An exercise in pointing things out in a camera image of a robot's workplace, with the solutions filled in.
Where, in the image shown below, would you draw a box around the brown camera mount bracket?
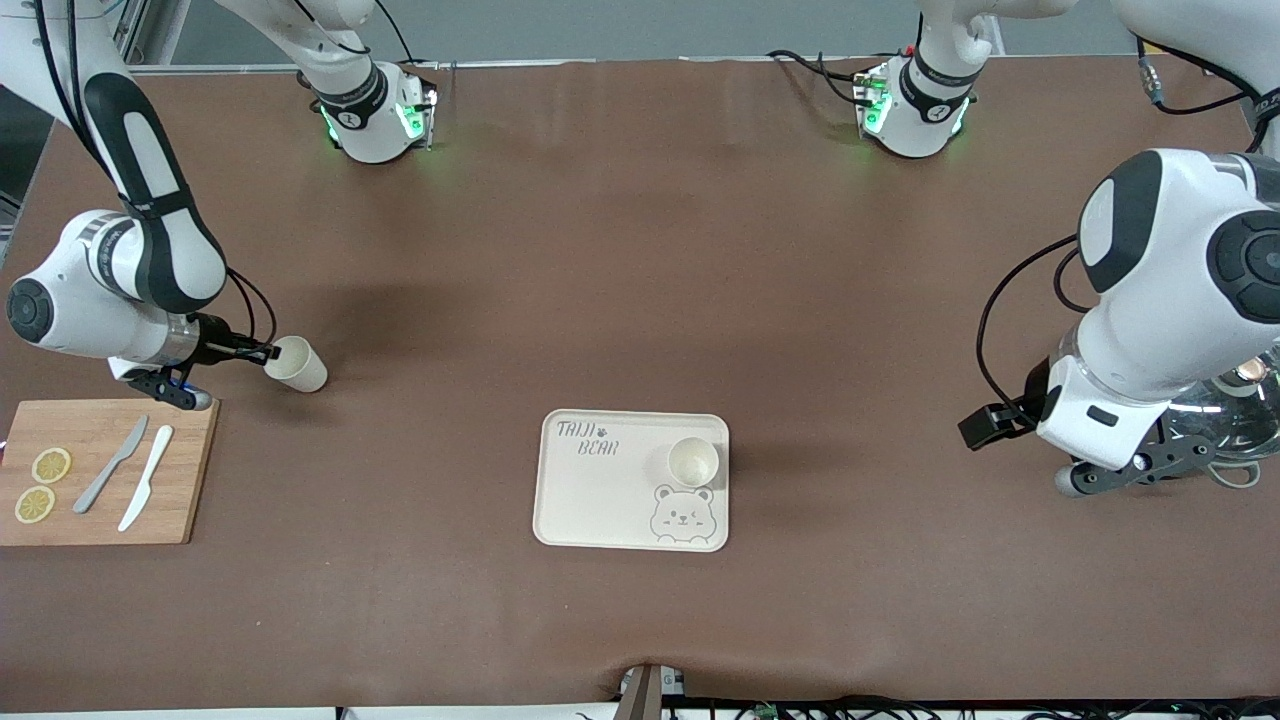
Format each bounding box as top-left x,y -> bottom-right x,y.
618,663 -> 687,720

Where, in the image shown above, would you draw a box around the wooden cutting board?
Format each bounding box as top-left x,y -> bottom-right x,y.
0,398 -> 220,546

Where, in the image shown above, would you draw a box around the black left arm base cables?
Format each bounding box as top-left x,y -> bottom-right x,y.
767,48 -> 876,109

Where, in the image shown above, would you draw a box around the silver table edge rail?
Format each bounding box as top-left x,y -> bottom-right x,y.
135,62 -> 301,77

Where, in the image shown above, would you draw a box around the white IKEA cup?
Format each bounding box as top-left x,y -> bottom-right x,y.
667,436 -> 720,488
264,336 -> 329,393

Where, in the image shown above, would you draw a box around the black right arm base cable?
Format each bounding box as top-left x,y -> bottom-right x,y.
375,0 -> 441,71

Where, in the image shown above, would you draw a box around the aluminium frame struts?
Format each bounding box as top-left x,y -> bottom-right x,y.
100,0 -> 171,71

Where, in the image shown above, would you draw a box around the white plastic knife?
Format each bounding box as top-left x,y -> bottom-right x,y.
117,425 -> 175,532

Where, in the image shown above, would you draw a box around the glass pot lid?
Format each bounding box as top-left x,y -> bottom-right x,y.
1170,345 -> 1280,461

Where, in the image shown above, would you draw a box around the grey plastic knife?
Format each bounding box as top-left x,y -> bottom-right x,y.
72,415 -> 150,515

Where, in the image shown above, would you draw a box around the cream bear print tray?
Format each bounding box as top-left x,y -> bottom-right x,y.
532,409 -> 731,553

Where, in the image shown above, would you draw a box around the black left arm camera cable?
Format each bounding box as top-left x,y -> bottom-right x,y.
975,35 -> 1263,413

